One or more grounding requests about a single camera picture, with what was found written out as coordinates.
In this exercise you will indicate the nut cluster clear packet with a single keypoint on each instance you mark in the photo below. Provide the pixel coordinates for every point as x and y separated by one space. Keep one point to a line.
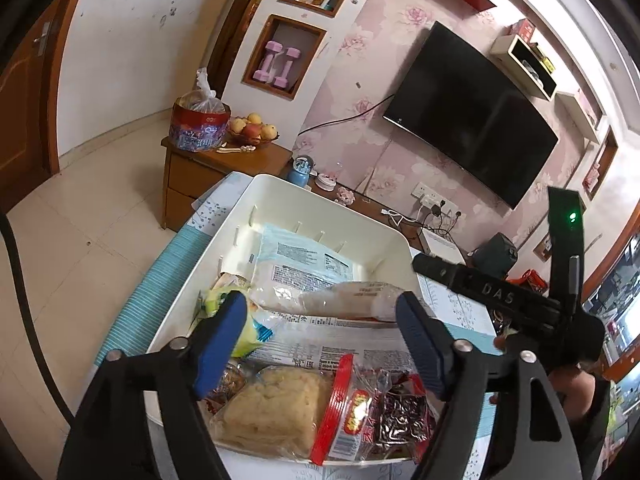
233 379

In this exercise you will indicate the white plastic storage bin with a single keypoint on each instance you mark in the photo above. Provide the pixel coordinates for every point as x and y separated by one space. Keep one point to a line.
320 373

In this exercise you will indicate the red gift box with bag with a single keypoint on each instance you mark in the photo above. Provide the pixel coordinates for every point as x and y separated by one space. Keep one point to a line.
199 119

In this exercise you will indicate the fruit bowl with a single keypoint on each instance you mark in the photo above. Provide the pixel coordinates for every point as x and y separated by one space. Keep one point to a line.
251 131

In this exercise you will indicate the pink dumbbell pair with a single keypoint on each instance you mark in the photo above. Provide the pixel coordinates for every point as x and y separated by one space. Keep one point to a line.
276 64

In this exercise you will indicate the round brown cake pack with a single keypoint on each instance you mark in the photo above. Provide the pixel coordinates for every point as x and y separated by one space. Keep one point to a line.
375 300

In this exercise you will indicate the white red snack bag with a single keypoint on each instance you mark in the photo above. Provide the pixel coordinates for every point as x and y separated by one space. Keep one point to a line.
319 342

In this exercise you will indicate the wooden tv cabinet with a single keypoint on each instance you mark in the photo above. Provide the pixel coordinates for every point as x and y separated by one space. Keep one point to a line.
188 175

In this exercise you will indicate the brown wooden door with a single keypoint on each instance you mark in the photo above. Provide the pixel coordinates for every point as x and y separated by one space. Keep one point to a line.
29 96

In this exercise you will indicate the floral white teal tablecloth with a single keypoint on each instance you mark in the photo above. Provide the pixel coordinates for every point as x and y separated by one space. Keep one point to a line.
150 299

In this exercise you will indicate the yellow rice cracker pack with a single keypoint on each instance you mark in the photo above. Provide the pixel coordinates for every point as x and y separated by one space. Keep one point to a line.
276 414

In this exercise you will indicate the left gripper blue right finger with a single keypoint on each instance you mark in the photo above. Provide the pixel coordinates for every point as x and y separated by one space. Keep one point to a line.
429 344

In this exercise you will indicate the blue snow globe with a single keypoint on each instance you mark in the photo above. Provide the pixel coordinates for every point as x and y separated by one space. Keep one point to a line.
299 174

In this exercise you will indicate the white set-top box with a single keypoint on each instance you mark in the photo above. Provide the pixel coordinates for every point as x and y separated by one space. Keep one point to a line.
438 246

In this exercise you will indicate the person right hand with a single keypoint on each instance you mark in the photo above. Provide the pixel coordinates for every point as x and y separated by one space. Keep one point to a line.
579 390

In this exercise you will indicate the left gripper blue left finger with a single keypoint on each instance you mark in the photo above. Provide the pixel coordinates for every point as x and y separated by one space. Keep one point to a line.
213 341

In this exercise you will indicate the large rice cracker bag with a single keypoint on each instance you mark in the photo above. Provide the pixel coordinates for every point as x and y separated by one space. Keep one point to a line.
288 264

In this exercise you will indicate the dark red jujube packet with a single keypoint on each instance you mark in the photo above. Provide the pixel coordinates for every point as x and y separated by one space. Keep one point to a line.
374 414

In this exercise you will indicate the black wall television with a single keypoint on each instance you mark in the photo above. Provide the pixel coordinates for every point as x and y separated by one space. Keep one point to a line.
456 100

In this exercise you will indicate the wall power outlet strip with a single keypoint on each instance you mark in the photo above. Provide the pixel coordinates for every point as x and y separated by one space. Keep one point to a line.
429 199

